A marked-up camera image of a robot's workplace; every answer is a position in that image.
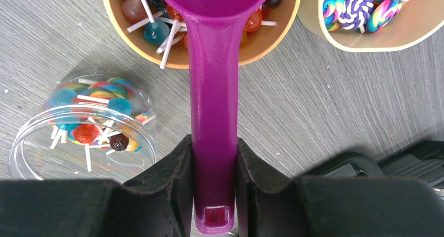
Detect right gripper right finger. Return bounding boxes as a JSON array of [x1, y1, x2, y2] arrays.
[[236, 139, 443, 236]]

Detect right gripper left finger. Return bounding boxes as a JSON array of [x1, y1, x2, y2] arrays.
[[1, 136, 193, 236]]

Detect clear plastic cup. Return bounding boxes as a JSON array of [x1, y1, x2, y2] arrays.
[[8, 74, 157, 183]]

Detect rainbow swirl lollipop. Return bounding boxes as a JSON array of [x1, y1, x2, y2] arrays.
[[106, 77, 136, 97], [88, 82, 128, 98]]

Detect magenta plastic scoop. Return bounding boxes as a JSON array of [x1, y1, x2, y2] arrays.
[[165, 0, 265, 235]]

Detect black poker chip case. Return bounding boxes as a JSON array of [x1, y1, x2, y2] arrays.
[[303, 140, 443, 197]]

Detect tan tray round lollipops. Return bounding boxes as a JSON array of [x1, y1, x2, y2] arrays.
[[99, 0, 304, 70]]

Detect cream tray swirl lollipops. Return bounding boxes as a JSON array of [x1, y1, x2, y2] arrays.
[[298, 0, 443, 52]]

